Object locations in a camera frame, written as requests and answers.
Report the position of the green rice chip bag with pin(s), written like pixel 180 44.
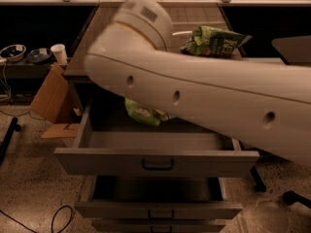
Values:
pixel 143 114

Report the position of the black robot base legs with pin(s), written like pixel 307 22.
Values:
pixel 289 197

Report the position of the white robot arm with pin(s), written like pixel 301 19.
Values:
pixel 264 105

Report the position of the grey drawer cabinet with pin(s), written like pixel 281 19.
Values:
pixel 85 90

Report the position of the open top drawer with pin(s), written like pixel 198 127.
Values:
pixel 110 143

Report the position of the open drawer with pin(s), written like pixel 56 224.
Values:
pixel 157 198
pixel 110 143

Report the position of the green chip bag on counter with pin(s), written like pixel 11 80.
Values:
pixel 213 42

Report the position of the open middle drawer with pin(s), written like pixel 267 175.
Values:
pixel 157 198

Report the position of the bottom drawer front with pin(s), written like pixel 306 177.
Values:
pixel 157 226

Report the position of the brown cardboard box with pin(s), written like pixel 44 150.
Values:
pixel 54 102

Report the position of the white paper cup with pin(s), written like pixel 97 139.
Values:
pixel 60 54

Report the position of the dark blue bowl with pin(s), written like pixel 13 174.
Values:
pixel 39 56

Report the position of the black stand leg left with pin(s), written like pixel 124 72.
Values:
pixel 13 127

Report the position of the low side shelf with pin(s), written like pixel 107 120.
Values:
pixel 25 70

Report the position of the white rimmed bowl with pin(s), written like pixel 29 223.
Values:
pixel 13 53

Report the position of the white spoon handle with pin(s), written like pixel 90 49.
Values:
pixel 182 33

